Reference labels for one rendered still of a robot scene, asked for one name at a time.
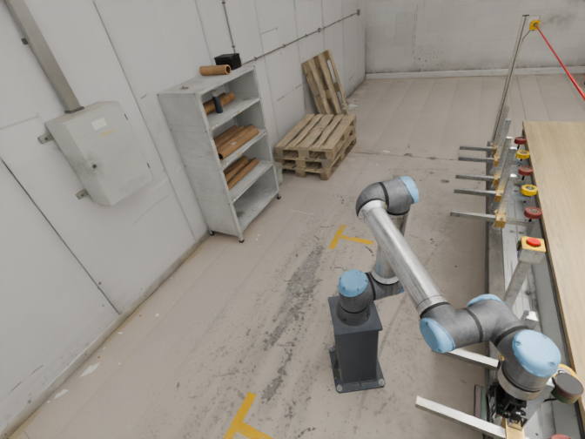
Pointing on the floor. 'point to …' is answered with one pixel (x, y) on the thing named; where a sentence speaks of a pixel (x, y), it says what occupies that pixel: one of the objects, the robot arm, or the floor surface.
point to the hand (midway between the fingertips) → (497, 408)
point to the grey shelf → (194, 142)
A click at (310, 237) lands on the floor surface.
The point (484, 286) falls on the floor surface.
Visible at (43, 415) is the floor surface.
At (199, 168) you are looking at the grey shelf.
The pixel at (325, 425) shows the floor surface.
